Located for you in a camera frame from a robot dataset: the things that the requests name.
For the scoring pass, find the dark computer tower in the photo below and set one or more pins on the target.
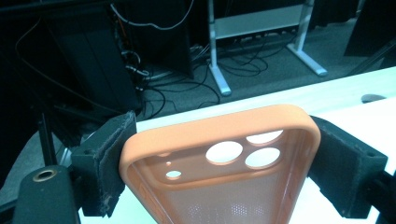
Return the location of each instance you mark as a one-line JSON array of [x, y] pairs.
[[93, 62]]

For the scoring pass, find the white metal desk frame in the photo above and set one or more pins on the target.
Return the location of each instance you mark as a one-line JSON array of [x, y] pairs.
[[258, 21]]

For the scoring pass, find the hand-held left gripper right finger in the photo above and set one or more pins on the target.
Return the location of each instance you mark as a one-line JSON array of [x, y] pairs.
[[345, 168]]

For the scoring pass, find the black metal stand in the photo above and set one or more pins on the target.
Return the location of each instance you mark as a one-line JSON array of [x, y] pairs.
[[47, 140]]

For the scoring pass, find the dark round table grommet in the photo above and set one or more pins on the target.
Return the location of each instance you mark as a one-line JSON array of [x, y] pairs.
[[373, 98]]

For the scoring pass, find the orange phone case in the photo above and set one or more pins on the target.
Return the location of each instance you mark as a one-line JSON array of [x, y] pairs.
[[218, 127]]

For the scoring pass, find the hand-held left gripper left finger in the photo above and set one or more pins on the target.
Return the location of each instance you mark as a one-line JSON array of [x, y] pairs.
[[99, 168]]

